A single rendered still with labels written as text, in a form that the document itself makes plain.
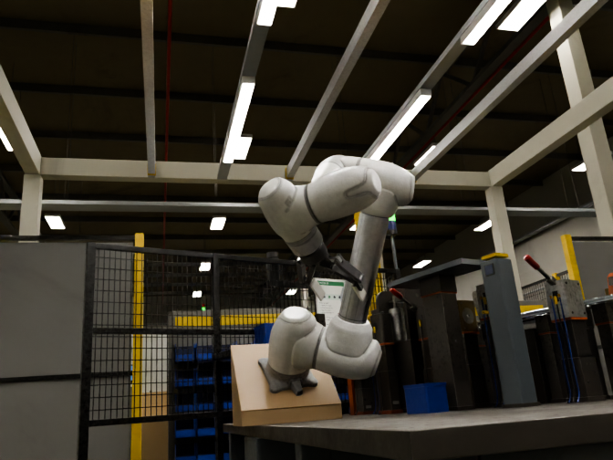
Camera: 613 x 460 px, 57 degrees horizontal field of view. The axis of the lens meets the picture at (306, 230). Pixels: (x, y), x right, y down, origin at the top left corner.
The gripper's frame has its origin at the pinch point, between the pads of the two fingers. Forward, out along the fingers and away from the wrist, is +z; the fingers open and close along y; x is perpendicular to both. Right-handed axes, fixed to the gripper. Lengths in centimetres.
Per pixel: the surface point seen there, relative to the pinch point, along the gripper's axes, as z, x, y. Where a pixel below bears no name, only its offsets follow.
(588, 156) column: 542, -726, 74
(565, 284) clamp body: 38, -35, -48
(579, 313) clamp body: 45, -30, -52
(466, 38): 81, -302, 51
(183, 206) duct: 406, -558, 808
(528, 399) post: 48, 0, -40
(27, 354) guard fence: 69, -6, 271
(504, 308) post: 32, -21, -34
